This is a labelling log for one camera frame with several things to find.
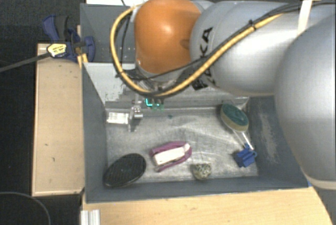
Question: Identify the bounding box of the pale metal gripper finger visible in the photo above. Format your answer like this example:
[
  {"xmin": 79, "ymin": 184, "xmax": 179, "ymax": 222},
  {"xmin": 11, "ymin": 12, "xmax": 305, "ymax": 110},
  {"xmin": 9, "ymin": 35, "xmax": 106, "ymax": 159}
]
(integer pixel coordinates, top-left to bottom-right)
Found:
[{"xmin": 128, "ymin": 105, "xmax": 144, "ymax": 133}]

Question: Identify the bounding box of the grey metal bin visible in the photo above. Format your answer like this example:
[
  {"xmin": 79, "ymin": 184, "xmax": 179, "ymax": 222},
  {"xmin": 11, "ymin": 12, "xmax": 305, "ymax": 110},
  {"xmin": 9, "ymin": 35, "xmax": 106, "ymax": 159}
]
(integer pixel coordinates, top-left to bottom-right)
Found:
[{"xmin": 79, "ymin": 3, "xmax": 309, "ymax": 204}]

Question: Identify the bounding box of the purple and white stapler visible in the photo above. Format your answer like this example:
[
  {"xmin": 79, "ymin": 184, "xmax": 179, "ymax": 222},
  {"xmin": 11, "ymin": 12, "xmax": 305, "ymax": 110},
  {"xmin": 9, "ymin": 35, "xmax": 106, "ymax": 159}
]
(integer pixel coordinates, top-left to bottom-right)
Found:
[{"xmin": 149, "ymin": 141, "xmax": 193, "ymax": 173}]

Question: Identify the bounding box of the black round mesh disc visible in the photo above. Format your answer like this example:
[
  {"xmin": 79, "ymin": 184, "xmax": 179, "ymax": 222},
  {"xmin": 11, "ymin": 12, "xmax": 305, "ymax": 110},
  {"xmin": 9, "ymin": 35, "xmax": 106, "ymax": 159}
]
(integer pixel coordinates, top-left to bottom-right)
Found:
[{"xmin": 102, "ymin": 153, "xmax": 148, "ymax": 189}]

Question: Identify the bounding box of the pale wood board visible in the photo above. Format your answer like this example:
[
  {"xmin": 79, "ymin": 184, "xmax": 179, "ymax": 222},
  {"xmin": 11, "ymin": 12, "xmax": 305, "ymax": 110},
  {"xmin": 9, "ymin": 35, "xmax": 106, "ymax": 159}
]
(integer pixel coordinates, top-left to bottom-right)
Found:
[{"xmin": 31, "ymin": 43, "xmax": 86, "ymax": 197}]

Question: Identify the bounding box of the speckled grey stone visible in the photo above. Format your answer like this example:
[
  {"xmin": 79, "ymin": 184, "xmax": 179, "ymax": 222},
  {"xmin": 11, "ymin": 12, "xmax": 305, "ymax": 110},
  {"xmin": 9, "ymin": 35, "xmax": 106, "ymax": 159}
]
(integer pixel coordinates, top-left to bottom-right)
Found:
[{"xmin": 191, "ymin": 162, "xmax": 213, "ymax": 181}]

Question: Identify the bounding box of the green and yellow sponge brush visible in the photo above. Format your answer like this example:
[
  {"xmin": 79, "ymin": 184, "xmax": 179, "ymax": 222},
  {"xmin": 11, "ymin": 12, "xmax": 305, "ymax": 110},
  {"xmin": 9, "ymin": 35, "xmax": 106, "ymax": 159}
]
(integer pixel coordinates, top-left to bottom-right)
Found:
[{"xmin": 219, "ymin": 103, "xmax": 255, "ymax": 153}]

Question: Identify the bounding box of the blue plastic clip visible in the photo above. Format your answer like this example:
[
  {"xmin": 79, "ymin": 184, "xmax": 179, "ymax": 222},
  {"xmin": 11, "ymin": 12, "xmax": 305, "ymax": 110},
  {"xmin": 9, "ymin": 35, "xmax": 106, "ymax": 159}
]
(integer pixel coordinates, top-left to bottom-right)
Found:
[{"xmin": 234, "ymin": 143, "xmax": 258, "ymax": 168}]

